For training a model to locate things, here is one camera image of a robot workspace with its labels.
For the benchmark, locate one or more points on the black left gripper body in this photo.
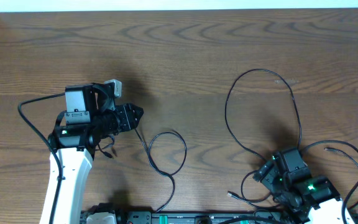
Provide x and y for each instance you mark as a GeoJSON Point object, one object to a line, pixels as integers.
{"type": "Point", "coordinates": [123, 114]}

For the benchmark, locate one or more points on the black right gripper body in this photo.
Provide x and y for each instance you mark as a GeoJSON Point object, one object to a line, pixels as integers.
{"type": "Point", "coordinates": [276, 184]}

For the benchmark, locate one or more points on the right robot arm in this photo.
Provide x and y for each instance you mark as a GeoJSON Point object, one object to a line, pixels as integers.
{"type": "Point", "coordinates": [306, 199]}

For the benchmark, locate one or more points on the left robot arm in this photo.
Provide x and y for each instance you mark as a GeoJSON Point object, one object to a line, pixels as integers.
{"type": "Point", "coordinates": [91, 115]}

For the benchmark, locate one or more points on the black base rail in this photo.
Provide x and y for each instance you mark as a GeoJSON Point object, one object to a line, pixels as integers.
{"type": "Point", "coordinates": [106, 213]}

